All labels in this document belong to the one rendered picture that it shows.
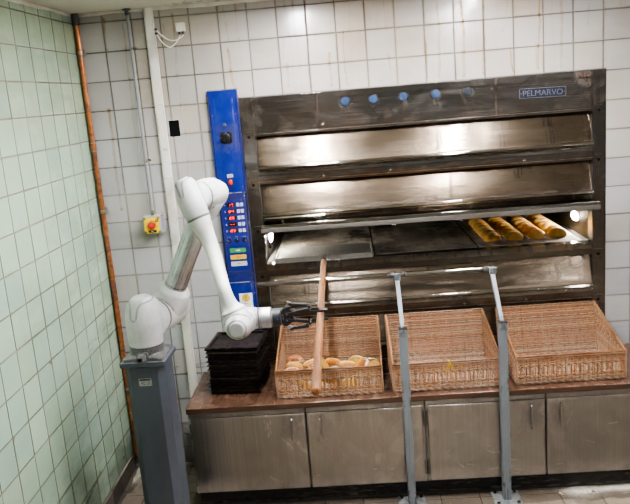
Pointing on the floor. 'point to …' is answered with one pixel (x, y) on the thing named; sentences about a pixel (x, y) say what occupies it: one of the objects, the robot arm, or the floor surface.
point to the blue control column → (231, 163)
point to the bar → (409, 375)
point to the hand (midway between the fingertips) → (319, 314)
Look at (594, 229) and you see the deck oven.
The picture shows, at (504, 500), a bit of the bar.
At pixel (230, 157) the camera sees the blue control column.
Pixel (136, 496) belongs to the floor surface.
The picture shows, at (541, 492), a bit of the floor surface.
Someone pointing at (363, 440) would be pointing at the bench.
